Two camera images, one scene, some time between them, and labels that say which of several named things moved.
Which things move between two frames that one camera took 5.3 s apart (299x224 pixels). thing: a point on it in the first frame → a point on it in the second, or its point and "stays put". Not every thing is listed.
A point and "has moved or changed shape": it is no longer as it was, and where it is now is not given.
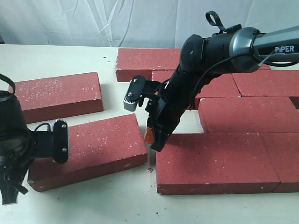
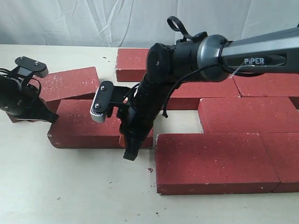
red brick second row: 223,85 stays put
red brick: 282,148 stays put
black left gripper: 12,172 → 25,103
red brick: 54,97 has moved or changed shape
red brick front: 96,149 has moved or changed shape
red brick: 267,83 stays put
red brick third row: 248,115 stays put
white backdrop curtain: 135,24 stays put
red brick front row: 203,163 stays put
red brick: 131,62 stays put
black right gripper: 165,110 → 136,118
